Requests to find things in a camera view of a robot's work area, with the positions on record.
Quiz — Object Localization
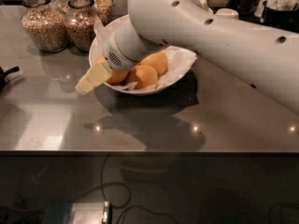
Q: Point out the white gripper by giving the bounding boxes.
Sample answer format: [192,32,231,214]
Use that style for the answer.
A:
[76,21,165,95]

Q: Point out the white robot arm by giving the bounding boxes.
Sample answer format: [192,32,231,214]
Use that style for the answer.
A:
[76,0,299,113]

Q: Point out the large front left orange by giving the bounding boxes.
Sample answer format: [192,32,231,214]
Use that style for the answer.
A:
[99,66,128,85]

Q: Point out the white ceramic bowl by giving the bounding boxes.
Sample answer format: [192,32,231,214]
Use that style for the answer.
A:
[88,14,197,96]

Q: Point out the front bottom orange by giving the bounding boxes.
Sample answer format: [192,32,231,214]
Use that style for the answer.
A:
[125,65,159,90]

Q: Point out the right orange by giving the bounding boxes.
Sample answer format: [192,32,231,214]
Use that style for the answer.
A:
[140,51,168,76]

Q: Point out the middle glass cereal jar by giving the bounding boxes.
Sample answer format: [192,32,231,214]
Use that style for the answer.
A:
[64,0,96,52]

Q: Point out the glass cereal jar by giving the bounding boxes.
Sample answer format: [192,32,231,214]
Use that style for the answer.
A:
[21,0,68,53]
[64,0,96,52]
[93,0,113,25]

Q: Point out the back glass cereal jar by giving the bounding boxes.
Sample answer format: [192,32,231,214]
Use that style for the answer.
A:
[93,0,113,25]

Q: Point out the left glass cereal jar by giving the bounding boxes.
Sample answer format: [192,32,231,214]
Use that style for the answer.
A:
[21,0,68,53]

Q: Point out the white paper liner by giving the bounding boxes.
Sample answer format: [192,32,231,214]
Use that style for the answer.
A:
[93,16,198,92]

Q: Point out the left stack of paper bowls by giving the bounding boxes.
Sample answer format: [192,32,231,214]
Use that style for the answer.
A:
[197,0,213,14]

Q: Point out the stack of paper bowls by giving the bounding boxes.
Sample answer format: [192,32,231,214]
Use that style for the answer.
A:
[197,0,213,14]
[216,8,239,20]

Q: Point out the right stack of paper bowls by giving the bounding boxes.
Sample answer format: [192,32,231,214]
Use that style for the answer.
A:
[216,8,239,20]

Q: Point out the metal box on floor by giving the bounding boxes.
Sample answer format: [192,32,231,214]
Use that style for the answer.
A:
[42,202,112,224]

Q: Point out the black container with packets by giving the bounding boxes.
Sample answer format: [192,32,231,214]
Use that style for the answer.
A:
[254,0,299,33]

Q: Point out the black handle object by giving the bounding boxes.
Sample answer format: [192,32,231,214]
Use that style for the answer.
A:
[0,66,20,91]

